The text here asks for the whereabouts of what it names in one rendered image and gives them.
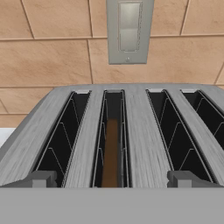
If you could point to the grey four-slot toaster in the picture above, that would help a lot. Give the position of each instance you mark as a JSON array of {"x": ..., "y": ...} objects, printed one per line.
[{"x": 143, "y": 137}]

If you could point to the grey wall switch plate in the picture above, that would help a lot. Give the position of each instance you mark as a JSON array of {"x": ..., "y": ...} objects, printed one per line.
[{"x": 129, "y": 30}]

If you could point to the brown bread slice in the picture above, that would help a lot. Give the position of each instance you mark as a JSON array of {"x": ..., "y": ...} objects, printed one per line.
[{"x": 111, "y": 154}]

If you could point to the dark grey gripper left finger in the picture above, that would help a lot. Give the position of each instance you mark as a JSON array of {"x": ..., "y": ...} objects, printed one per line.
[{"x": 40, "y": 178}]

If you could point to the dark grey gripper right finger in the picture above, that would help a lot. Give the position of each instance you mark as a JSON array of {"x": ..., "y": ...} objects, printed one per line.
[{"x": 183, "y": 178}]

